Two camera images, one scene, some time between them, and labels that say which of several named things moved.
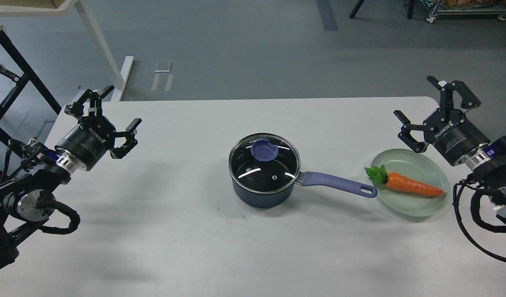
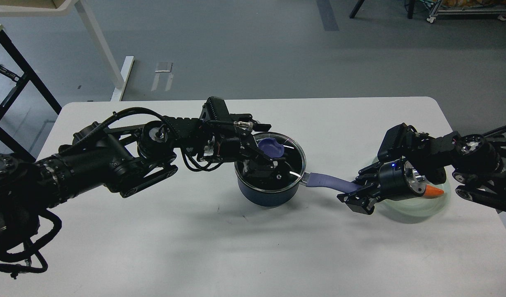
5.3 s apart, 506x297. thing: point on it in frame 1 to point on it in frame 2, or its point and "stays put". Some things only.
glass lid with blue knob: (264, 163) stays put
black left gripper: (95, 135) to (219, 137)
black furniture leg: (356, 8) stays put
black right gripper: (448, 129) to (397, 179)
